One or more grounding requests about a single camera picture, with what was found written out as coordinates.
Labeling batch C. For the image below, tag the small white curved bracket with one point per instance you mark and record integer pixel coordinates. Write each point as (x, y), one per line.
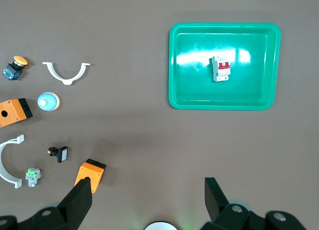
(66, 81)

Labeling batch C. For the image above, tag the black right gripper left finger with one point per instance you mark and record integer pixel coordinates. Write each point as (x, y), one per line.
(74, 205)

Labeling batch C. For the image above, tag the large white curved bracket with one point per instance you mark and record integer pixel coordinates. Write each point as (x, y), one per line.
(18, 183)

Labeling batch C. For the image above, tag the black square push button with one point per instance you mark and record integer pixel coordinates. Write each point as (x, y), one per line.
(62, 154)

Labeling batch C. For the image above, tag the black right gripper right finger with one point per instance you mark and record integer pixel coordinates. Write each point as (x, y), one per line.
(216, 202)

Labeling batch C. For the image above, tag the green grey selector switch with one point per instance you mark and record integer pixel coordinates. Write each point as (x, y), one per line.
(32, 176)

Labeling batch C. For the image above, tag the green plastic tray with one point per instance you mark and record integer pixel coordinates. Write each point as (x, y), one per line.
(194, 90)

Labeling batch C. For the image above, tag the light blue dome buzzer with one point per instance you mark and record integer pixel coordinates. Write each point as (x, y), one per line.
(48, 103)

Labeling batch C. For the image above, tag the yellow mushroom push button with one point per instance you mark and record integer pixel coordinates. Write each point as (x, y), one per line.
(12, 70)

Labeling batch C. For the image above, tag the orange button box black base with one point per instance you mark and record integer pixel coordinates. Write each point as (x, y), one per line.
(92, 169)
(15, 108)

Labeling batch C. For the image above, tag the brown table cover mat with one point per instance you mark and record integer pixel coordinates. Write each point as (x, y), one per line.
(149, 140)

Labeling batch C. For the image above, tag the white breaker with red switch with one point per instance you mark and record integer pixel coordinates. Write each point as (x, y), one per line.
(220, 70)

